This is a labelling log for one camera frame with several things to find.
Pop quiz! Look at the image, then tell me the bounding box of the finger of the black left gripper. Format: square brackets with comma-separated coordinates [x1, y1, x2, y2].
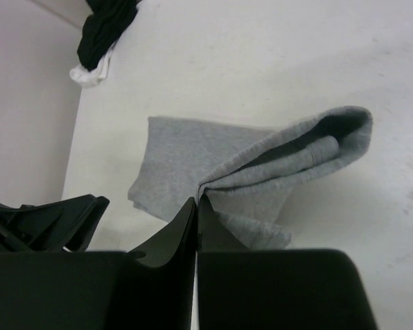
[64, 195, 109, 252]

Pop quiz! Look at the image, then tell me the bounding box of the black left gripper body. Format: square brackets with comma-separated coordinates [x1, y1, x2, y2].
[0, 181, 100, 254]

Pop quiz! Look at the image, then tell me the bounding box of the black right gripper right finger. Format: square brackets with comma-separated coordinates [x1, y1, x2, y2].
[198, 197, 377, 329]

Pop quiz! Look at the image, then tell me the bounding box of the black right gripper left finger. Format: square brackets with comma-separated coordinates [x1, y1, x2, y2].
[0, 198, 196, 329]

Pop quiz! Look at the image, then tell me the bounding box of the grey tank top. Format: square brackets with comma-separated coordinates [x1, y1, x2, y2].
[128, 106, 373, 250]

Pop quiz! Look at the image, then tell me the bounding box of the folded white tank top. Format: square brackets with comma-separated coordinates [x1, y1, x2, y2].
[70, 47, 114, 89]

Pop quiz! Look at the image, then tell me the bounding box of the folded black tank top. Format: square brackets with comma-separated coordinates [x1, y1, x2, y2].
[77, 0, 139, 71]

